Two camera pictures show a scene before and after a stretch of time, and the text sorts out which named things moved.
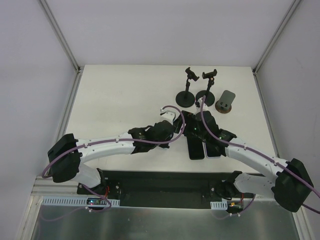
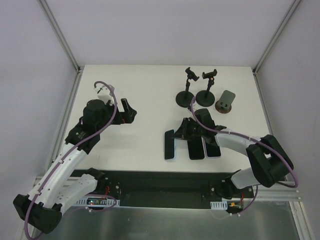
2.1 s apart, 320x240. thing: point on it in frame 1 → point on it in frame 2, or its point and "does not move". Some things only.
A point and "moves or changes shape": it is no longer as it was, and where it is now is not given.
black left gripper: x=178 y=122 → x=120 y=116
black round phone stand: x=186 y=99 does not move
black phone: x=195 y=147 does not move
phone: x=188 y=118 moves or changes shape
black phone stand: x=209 y=96 does not move
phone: x=212 y=149 does not move
